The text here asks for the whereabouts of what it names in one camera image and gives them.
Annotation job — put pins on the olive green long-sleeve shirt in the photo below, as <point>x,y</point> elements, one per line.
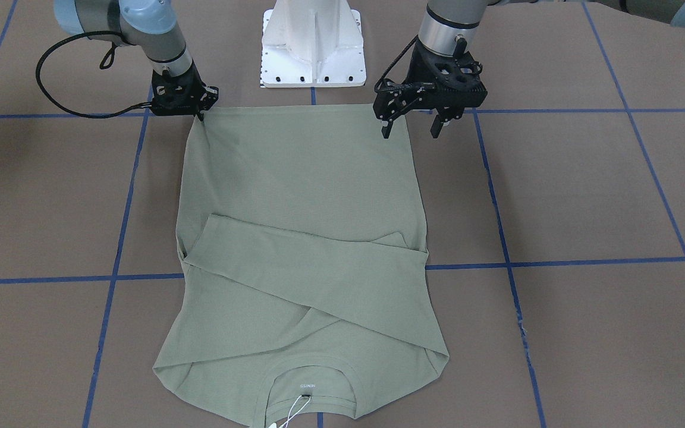
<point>301,235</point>

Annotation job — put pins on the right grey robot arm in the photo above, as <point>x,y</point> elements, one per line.
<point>152,25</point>

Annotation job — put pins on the white paper price tag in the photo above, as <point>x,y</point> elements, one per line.
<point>298,406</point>

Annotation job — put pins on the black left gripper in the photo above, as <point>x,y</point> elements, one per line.
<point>415,70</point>

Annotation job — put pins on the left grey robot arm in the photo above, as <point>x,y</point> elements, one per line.
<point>541,55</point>

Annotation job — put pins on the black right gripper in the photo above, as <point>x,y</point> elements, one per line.
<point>201,97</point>

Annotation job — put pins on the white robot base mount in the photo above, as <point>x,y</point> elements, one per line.
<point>312,44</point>

